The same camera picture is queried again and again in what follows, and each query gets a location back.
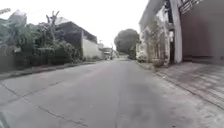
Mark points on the tiled driveway apron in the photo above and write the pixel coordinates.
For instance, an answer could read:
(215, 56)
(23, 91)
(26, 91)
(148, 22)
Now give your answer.
(196, 80)

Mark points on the green bushes and plants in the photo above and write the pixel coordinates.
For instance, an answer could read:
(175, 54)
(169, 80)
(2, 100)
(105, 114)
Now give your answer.
(40, 50)

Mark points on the grey concrete road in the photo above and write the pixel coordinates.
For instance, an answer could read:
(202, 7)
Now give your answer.
(100, 96)

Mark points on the dark building with white wall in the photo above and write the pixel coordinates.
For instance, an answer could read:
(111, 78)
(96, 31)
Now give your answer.
(71, 35)

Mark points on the concrete kerb strip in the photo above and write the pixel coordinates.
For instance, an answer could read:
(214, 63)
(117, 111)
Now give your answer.
(40, 69)

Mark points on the pale leafy plants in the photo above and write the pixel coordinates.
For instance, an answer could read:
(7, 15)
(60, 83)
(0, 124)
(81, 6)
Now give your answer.
(141, 56)

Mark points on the large round tree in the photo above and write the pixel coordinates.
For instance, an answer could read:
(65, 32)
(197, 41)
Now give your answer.
(126, 40)

